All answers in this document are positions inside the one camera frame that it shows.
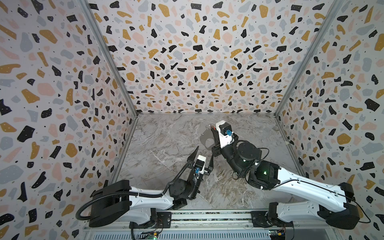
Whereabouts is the left black corrugated cable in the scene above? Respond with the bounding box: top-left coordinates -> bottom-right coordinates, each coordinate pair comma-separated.
74,161 -> 193,221

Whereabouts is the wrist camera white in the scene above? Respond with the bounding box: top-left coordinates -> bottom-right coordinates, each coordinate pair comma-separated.
194,155 -> 207,176
216,121 -> 234,149

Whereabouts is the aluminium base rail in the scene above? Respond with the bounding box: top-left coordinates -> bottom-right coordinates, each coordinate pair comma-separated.
97,210 -> 296,232

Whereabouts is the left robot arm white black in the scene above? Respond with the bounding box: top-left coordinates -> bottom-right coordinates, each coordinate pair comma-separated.
76,150 -> 214,228

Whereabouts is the metal keyring plate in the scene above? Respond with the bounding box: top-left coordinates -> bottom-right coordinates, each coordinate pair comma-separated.
199,125 -> 215,151

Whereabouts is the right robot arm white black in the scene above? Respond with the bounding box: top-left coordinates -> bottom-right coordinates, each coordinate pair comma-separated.
210,121 -> 361,230

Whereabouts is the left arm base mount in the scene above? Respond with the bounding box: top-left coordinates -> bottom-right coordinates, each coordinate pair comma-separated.
129,208 -> 172,229

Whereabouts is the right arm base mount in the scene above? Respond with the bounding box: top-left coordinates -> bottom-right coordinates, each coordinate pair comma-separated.
251,202 -> 294,228

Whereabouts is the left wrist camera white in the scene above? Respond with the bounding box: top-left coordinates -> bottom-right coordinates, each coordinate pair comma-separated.
194,155 -> 207,176

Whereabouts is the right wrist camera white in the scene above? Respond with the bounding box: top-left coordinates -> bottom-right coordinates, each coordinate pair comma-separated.
216,121 -> 234,149

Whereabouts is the perforated cable tray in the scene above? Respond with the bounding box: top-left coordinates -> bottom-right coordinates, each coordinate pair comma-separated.
89,230 -> 271,240

